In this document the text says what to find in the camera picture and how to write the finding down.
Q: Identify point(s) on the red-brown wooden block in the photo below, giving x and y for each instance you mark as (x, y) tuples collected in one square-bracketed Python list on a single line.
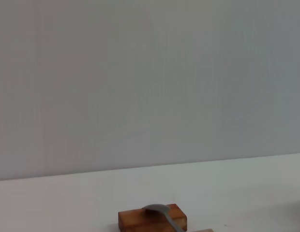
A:
[(135, 221)]

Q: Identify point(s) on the light wooden block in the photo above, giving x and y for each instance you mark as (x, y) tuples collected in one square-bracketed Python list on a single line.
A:
[(203, 230)]

